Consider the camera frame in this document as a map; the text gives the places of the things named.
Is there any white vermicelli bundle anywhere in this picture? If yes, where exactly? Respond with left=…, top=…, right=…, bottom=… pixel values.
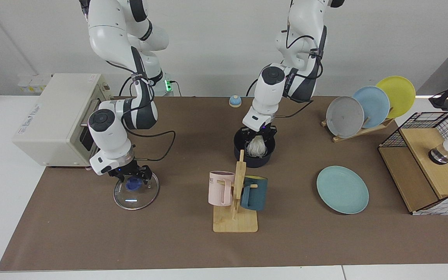
left=246, top=134, right=268, bottom=158

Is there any glass lid with blue knob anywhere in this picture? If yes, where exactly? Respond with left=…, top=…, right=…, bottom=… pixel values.
left=113, top=171, right=160, bottom=210

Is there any grey plate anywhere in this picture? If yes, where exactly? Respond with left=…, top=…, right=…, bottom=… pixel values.
left=325, top=96, right=365, bottom=139

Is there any wooden plate rack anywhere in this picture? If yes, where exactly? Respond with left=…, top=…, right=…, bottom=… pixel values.
left=321, top=117, right=396, bottom=143

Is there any pale green plate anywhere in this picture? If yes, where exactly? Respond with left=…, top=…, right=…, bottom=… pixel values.
left=317, top=166, right=369, bottom=214

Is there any light blue plate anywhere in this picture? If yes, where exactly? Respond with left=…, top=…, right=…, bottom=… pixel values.
left=352, top=86, right=390, bottom=129

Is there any yellow plate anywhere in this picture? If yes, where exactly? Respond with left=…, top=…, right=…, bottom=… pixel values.
left=376, top=75, right=416, bottom=119

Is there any dark teal cup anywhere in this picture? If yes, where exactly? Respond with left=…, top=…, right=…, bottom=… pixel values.
left=241, top=176, right=268, bottom=211

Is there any pink cup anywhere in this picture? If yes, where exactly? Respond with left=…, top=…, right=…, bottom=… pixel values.
left=208, top=171, right=235, bottom=207

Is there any brown table cloth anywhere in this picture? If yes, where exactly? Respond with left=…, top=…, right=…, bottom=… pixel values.
left=0, top=96, right=448, bottom=271

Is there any wooden cup stand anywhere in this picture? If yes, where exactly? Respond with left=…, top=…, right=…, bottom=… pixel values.
left=213, top=150, right=258, bottom=233

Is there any pale toaster oven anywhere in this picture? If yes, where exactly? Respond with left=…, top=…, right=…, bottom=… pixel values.
left=12, top=73, right=116, bottom=168

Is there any black pot with purple handle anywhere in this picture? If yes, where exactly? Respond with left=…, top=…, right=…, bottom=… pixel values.
left=234, top=126, right=276, bottom=168

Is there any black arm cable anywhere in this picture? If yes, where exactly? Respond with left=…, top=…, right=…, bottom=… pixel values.
left=117, top=58, right=176, bottom=162
left=247, top=35, right=326, bottom=118

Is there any white wall socket strip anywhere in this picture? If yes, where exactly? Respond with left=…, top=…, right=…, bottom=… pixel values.
left=17, top=73, right=52, bottom=94

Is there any wire basket with wooden floor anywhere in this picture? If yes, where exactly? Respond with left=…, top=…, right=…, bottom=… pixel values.
left=378, top=112, right=448, bottom=215

